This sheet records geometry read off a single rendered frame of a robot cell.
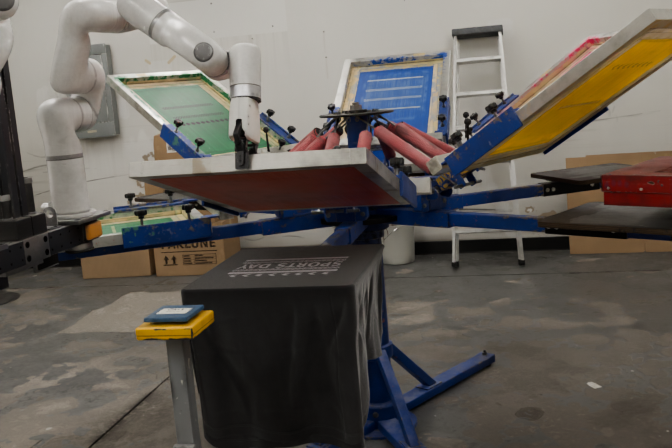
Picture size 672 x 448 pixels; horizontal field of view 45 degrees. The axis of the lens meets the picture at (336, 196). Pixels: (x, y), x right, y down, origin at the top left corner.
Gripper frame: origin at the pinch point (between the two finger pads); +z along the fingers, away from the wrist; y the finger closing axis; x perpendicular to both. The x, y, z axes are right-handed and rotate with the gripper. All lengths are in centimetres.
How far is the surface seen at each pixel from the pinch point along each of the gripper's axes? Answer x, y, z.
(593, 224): 83, -75, 12
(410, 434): 17, -137, 83
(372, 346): 21, -44, 45
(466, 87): 25, -449, -131
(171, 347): -12.9, 13.3, 41.6
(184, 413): -12, 9, 56
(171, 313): -12.0, 15.3, 34.3
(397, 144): 19, -117, -25
